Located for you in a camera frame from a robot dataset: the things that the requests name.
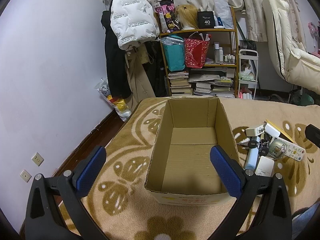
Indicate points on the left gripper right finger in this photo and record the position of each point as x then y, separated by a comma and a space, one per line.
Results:
272, 219

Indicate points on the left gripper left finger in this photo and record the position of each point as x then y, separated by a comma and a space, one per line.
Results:
43, 219

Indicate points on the light blue cylindrical case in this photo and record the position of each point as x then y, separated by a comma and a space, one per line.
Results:
253, 152

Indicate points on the silver round pocket device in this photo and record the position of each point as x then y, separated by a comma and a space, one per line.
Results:
277, 149

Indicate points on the black key bunch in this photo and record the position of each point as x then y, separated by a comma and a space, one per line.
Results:
260, 142

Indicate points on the white TV remote coloured buttons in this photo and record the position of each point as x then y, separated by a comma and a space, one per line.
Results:
292, 150

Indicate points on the white power adapter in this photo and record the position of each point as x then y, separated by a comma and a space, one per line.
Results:
254, 131

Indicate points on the cardboard box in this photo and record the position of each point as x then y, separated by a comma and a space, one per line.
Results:
180, 171

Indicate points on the plastic snack bag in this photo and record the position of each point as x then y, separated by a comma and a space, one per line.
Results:
117, 103

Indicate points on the stack of books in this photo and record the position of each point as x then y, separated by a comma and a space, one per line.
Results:
217, 81

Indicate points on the black hanging coat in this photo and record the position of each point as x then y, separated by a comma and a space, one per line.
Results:
115, 61

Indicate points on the cream office chair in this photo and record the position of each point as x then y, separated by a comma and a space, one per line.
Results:
290, 60

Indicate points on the white utility cart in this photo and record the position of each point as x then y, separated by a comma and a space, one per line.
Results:
248, 74

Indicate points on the wooden bookshelf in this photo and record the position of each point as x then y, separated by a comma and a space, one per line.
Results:
223, 49

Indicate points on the beige tote bag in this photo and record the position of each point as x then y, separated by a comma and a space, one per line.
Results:
137, 78

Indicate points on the red patterned bag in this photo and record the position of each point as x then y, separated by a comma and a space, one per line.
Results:
195, 49

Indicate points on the teal bag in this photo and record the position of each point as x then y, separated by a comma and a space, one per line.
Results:
173, 46

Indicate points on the black box marked 40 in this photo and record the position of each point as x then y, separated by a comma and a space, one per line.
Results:
206, 19

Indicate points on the white puffer jacket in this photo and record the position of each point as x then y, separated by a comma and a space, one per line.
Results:
133, 23

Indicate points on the blonde wig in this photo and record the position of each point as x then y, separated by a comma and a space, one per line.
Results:
187, 16

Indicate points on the lower wall socket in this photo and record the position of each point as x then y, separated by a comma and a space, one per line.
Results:
25, 175

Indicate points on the wall socket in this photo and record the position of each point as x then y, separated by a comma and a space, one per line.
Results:
25, 175
37, 159

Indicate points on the upper wall socket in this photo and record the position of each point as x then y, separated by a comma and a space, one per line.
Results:
37, 159

